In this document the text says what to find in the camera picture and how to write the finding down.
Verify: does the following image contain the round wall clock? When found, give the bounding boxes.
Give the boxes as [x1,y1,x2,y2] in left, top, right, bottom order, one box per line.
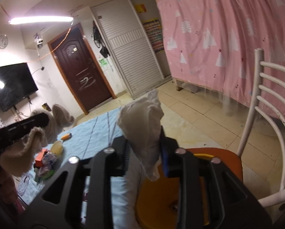
[0,33,8,49]

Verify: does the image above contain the white louvered wardrobe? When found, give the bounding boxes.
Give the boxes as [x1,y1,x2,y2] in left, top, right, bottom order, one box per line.
[92,0,171,99]

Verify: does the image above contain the colourful wrapper trash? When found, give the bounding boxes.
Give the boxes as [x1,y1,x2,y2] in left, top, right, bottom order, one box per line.
[33,150,58,182]

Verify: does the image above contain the orange thread spool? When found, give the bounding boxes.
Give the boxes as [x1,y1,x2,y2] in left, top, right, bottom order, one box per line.
[61,133,72,141]

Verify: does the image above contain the beige fluffy cloth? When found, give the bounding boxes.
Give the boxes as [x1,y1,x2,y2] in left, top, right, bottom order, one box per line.
[0,104,75,177]

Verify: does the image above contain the dark brown wooden door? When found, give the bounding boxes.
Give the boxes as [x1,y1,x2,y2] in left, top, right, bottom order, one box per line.
[48,23,116,115]

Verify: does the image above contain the colourful wall chart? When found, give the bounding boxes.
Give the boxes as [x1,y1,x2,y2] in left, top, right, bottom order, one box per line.
[142,18,164,53]

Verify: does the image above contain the white cloth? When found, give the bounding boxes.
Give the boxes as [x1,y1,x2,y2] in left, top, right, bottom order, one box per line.
[117,89,164,181]

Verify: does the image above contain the white metal chair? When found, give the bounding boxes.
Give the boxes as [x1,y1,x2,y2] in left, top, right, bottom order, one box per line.
[236,48,285,208]

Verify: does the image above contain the light blue bed sheet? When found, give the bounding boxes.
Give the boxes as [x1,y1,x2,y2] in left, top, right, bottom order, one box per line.
[18,110,141,228]

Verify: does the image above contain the ceiling light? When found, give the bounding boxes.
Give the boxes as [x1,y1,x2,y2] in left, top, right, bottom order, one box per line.
[8,15,73,25]

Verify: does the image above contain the black bags on hook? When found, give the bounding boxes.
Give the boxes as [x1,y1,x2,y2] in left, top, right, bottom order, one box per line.
[92,21,110,58]

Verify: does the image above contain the wall-mounted black television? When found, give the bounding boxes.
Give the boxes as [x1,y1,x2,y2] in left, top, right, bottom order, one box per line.
[0,63,38,112]

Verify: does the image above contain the pink tree-print curtain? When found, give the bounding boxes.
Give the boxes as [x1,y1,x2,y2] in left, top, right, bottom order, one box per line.
[157,0,285,106]

